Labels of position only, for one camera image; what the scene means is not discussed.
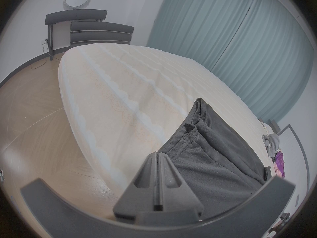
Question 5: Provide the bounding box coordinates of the purple garment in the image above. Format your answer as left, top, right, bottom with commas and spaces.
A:
274, 151, 285, 169

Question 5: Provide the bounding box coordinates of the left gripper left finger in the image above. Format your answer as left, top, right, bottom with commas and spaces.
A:
113, 152, 158, 219

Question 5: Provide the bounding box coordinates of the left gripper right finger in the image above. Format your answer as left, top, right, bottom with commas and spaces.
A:
158, 152, 204, 217

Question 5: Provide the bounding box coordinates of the blue-green curtain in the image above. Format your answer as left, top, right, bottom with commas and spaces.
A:
212, 0, 315, 124
146, 0, 258, 70

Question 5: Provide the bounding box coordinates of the grey garment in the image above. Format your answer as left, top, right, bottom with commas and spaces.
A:
263, 133, 280, 158

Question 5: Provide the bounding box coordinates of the grey bedside table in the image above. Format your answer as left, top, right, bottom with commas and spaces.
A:
259, 118, 280, 133

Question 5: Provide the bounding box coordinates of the pink garment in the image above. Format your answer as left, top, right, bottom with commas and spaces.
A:
274, 164, 285, 178

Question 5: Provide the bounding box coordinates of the black dressing table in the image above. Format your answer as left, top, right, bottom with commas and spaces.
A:
45, 9, 108, 61

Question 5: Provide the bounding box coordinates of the bed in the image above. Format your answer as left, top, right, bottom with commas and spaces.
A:
58, 42, 310, 215

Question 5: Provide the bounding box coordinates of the white printed pillow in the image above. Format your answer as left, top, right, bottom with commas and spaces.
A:
261, 123, 273, 136

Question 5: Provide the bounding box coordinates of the black T-shirt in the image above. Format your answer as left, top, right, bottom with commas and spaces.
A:
157, 98, 273, 214

